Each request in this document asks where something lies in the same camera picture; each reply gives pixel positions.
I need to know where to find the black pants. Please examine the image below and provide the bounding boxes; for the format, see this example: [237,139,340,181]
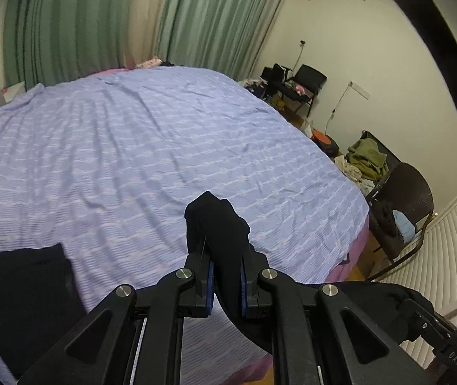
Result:
[184,191,434,353]

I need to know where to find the folded black clothes stack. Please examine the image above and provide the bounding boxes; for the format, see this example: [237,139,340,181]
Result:
[0,244,87,380]

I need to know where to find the purple floral bed sheet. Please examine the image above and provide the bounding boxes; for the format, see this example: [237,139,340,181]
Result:
[0,65,371,385]

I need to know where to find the olive green clothes pile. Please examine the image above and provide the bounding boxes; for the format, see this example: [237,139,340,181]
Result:
[346,139,389,182]

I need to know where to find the orange stool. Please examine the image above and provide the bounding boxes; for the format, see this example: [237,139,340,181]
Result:
[310,130,339,158]

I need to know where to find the black folding chair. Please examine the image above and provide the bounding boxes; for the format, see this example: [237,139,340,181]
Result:
[281,64,328,115]

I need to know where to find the left green curtain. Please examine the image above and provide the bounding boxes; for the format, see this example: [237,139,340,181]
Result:
[3,0,166,88]

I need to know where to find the green curtain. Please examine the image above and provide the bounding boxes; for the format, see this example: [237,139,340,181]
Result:
[155,0,282,81]
[3,0,166,88]

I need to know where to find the right green curtain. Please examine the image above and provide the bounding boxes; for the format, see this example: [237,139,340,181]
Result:
[155,0,282,81]

